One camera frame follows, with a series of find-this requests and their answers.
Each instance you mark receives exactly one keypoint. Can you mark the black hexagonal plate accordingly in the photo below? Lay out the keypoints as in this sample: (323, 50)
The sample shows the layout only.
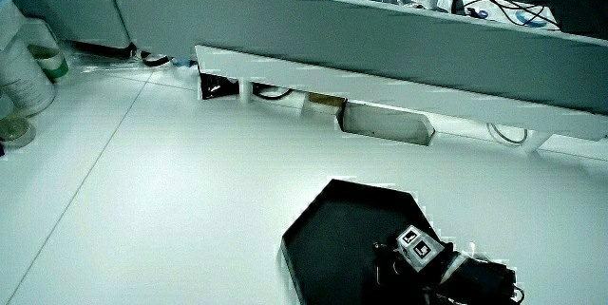
(332, 243)

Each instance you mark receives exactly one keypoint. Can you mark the small brown cardboard piece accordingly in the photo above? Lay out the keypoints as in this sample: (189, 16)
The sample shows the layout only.
(327, 100)

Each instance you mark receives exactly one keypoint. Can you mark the black power socket block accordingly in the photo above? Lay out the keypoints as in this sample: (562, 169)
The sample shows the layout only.
(216, 86)

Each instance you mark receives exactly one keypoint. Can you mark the large grey divider panel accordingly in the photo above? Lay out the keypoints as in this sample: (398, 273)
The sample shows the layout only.
(332, 29)

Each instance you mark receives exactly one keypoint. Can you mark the green and white tape roll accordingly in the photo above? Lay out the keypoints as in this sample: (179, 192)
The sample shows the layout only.
(50, 60)

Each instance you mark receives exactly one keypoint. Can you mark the white cylindrical bottle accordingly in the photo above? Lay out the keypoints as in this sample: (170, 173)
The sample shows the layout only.
(24, 81)

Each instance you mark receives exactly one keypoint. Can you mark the grey metal bracket box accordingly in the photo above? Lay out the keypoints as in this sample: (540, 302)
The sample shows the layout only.
(385, 124)

